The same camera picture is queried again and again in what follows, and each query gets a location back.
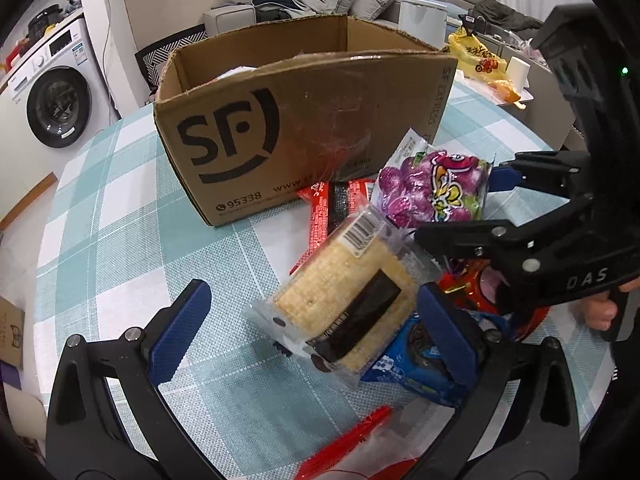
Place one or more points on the white cylindrical bin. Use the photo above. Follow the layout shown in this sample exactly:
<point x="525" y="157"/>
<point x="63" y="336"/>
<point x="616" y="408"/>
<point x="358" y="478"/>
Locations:
<point x="425" y="20"/>

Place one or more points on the checkered teal tablecloth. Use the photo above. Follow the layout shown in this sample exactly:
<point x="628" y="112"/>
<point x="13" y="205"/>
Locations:
<point x="123" y="240"/>

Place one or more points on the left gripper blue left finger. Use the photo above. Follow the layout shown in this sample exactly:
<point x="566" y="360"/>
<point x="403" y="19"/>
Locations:
<point x="171" y="331"/>

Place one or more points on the black patterned chair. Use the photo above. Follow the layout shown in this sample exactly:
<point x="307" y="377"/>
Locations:
<point x="152" y="59"/>

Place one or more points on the white paper cup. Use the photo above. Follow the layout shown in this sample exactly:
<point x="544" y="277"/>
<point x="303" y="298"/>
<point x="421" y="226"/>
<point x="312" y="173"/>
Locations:
<point x="518" y="71"/>

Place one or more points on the blue Oreo cookie pack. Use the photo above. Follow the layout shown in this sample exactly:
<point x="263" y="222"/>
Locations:
<point x="413" y="361"/>

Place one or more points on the SF cardboard box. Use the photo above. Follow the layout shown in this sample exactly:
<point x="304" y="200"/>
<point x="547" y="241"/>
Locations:
<point x="330" y="99"/>

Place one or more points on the yellow plastic bag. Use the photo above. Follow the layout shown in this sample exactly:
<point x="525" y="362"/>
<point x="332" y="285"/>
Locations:
<point x="483" y="69"/>

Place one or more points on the clear cracker pack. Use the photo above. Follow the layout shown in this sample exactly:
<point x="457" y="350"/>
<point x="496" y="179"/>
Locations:
<point x="346" y="303"/>

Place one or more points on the red round cookie snack pack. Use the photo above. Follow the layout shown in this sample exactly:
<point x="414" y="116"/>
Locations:
<point x="473" y="285"/>

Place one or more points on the silver purple snack bag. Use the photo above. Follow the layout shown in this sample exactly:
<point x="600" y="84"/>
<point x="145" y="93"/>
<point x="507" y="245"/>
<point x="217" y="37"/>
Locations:
<point x="237" y="72"/>

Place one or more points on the black rice cooker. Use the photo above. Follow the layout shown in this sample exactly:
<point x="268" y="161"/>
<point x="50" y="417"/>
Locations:
<point x="39" y="23"/>

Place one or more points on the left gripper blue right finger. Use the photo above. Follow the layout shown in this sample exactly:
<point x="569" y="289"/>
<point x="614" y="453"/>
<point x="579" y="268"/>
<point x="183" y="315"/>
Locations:
<point x="453" y="331"/>

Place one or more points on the small cardboard box on floor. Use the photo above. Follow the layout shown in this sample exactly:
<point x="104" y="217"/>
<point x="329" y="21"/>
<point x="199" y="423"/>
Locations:
<point x="11" y="333"/>

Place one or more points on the white washing machine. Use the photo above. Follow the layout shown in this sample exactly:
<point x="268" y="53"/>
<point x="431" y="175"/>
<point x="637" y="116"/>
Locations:
<point x="62" y="90"/>

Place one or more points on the purple grape candy bag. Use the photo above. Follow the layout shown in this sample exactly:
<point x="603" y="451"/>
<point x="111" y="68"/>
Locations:
<point x="421" y="183"/>

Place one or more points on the red white glue snack bag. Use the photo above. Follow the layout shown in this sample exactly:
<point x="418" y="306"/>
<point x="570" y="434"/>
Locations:
<point x="378" y="447"/>

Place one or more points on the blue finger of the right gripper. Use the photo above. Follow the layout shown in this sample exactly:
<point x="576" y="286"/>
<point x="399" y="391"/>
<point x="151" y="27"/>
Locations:
<point x="504" y="178"/>

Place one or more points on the person's right hand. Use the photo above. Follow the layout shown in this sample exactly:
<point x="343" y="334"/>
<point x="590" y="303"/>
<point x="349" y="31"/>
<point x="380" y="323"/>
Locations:
<point x="599" y="311"/>

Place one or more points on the red seaweed roll pack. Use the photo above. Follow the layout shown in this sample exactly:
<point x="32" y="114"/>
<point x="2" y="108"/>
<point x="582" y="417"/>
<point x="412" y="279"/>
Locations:
<point x="331" y="203"/>

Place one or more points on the pile of clothes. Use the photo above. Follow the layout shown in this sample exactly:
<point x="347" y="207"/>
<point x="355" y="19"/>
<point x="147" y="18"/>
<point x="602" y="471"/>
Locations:
<point x="279" y="10"/>

